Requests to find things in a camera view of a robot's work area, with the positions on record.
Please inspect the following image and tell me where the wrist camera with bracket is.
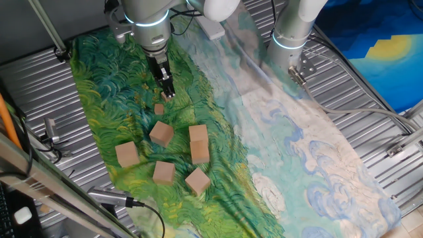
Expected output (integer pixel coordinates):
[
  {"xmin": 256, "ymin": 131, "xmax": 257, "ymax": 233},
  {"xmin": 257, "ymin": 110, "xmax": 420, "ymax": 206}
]
[{"xmin": 104, "ymin": 0, "xmax": 133, "ymax": 44}]

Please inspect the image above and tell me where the black camera cable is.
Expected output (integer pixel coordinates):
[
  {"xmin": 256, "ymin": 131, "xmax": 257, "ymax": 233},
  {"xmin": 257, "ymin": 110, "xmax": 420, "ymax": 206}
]
[{"xmin": 141, "ymin": 202, "xmax": 166, "ymax": 238}]

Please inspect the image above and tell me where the orange pipe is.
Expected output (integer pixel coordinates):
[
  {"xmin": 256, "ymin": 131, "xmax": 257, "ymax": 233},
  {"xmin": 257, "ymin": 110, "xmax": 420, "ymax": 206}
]
[{"xmin": 0, "ymin": 92, "xmax": 22, "ymax": 149}]

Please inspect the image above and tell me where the large wooden cube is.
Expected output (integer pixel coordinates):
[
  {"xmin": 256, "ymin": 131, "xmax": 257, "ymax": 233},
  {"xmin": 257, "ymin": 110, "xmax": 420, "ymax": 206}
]
[
  {"xmin": 190, "ymin": 139, "xmax": 211, "ymax": 165},
  {"xmin": 114, "ymin": 141, "xmax": 141, "ymax": 169},
  {"xmin": 188, "ymin": 124, "xmax": 210, "ymax": 143},
  {"xmin": 152, "ymin": 161, "xmax": 176, "ymax": 186},
  {"xmin": 184, "ymin": 167, "xmax": 212, "ymax": 197},
  {"xmin": 149, "ymin": 120, "xmax": 175, "ymax": 148}
]

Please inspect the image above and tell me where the aluminium frame rail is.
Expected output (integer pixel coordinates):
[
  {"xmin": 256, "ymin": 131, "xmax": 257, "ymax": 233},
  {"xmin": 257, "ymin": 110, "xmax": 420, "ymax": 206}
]
[
  {"xmin": 396, "ymin": 127, "xmax": 423, "ymax": 148},
  {"xmin": 401, "ymin": 99, "xmax": 423, "ymax": 122}
]

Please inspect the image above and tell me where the blue and yellow cloth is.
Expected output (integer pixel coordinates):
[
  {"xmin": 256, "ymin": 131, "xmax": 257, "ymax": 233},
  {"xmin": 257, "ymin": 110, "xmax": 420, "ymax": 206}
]
[{"xmin": 313, "ymin": 0, "xmax": 423, "ymax": 114}]

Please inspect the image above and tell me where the black keyboard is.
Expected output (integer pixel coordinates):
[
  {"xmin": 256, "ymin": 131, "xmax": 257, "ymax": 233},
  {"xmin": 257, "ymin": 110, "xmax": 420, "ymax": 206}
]
[{"xmin": 0, "ymin": 184, "xmax": 16, "ymax": 238}]

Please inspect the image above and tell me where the aluminium frame beam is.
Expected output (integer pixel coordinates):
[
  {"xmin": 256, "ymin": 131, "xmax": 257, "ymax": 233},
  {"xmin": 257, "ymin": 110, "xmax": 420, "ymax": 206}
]
[{"xmin": 0, "ymin": 132, "xmax": 139, "ymax": 238}]

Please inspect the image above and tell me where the metal corner bracket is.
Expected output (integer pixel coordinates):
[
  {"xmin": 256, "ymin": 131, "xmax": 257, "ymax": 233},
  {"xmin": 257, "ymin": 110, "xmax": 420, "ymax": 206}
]
[{"xmin": 385, "ymin": 143, "xmax": 406, "ymax": 159}]

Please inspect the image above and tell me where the white power strip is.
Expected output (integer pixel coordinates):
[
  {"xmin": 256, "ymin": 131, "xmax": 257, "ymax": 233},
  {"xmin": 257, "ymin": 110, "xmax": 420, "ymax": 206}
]
[{"xmin": 194, "ymin": 9, "xmax": 226, "ymax": 41}]

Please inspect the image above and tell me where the black hanging cable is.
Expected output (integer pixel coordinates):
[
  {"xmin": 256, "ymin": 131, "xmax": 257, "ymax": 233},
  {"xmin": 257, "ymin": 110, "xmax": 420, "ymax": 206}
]
[{"xmin": 13, "ymin": 108, "xmax": 34, "ymax": 176}]

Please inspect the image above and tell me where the white earbud case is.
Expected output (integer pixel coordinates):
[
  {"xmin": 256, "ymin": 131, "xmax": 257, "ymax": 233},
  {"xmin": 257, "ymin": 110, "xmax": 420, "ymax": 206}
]
[{"xmin": 13, "ymin": 206, "xmax": 33, "ymax": 225}]

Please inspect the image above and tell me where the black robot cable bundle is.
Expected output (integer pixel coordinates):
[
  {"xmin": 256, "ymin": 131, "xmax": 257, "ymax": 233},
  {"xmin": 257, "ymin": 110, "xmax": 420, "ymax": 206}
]
[{"xmin": 269, "ymin": 0, "xmax": 278, "ymax": 39}]

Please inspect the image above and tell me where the ribbed silver camera on stand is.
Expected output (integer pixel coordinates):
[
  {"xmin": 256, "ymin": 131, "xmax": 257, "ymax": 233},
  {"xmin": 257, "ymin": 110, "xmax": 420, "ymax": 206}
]
[{"xmin": 86, "ymin": 186, "xmax": 145, "ymax": 219}]

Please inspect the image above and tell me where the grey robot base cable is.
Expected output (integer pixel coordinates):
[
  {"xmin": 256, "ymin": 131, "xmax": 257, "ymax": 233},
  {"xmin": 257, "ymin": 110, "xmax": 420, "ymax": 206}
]
[{"xmin": 288, "ymin": 65, "xmax": 420, "ymax": 133}]

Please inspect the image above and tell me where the painted landscape cloth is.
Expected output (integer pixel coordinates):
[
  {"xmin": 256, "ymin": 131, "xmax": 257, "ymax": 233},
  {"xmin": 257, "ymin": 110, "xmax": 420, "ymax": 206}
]
[{"xmin": 68, "ymin": 6, "xmax": 403, "ymax": 238}]

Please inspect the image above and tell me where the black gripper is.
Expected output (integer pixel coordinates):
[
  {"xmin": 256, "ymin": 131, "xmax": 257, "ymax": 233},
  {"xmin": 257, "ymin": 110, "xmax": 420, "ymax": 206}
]
[{"xmin": 146, "ymin": 51, "xmax": 176, "ymax": 99}]

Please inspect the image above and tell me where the slanted metal pole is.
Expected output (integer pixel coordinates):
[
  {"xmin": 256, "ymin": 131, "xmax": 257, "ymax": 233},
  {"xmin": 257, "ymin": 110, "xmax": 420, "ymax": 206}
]
[{"xmin": 28, "ymin": 0, "xmax": 72, "ymax": 63}]

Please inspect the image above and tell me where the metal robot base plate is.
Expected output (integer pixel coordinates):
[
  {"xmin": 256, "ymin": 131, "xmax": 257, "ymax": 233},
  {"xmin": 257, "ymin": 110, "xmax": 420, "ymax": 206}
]
[{"xmin": 295, "ymin": 52, "xmax": 317, "ymax": 82}]

